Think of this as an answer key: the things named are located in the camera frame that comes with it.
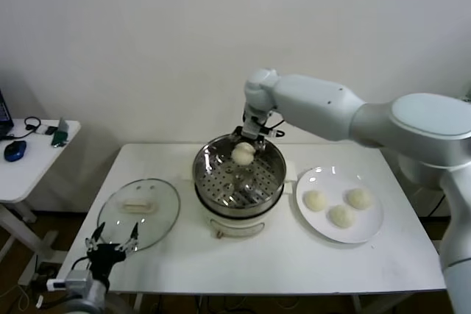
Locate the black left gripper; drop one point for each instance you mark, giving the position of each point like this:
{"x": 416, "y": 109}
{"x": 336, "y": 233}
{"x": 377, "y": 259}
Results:
{"x": 105, "y": 255}

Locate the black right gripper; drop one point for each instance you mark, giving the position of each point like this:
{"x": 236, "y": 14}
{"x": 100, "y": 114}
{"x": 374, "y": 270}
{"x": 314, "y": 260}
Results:
{"x": 252, "y": 124}

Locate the white steamed baozi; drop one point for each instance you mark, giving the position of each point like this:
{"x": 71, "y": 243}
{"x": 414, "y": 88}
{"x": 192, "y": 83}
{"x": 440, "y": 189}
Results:
{"x": 243, "y": 156}
{"x": 315, "y": 200}
{"x": 342, "y": 215}
{"x": 360, "y": 198}

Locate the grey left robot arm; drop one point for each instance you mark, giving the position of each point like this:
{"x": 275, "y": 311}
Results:
{"x": 90, "y": 299}

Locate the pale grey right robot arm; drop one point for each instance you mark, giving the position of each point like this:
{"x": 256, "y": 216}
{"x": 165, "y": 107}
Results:
{"x": 368, "y": 123}

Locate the stainless steel steamer basket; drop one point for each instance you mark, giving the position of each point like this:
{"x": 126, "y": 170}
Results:
{"x": 221, "y": 185}

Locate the white electric cooker base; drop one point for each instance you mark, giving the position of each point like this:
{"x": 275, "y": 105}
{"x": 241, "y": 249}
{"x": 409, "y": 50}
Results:
{"x": 239, "y": 224}

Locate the white side table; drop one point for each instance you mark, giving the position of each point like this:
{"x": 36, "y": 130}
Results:
{"x": 33, "y": 167}

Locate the green circuit board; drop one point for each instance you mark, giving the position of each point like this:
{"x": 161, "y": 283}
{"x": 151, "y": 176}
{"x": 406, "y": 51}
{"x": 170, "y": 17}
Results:
{"x": 60, "y": 134}

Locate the white round plate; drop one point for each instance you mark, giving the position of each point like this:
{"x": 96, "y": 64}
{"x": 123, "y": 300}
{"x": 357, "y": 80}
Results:
{"x": 338, "y": 229}

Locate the blue computer mouse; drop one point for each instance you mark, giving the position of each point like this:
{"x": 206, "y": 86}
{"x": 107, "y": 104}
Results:
{"x": 14, "y": 150}

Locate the dark laptop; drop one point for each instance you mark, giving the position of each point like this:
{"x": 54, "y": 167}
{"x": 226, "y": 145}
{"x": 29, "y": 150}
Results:
{"x": 4, "y": 115}

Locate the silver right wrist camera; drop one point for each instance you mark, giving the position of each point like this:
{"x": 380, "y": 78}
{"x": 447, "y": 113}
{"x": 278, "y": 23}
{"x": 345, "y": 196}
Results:
{"x": 270, "y": 132}

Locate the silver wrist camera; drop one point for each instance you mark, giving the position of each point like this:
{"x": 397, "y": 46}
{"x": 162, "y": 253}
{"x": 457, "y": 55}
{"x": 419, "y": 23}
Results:
{"x": 73, "y": 280}
{"x": 270, "y": 132}

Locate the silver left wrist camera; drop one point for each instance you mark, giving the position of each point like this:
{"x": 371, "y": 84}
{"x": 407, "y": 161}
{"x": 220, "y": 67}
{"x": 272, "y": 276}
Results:
{"x": 73, "y": 280}

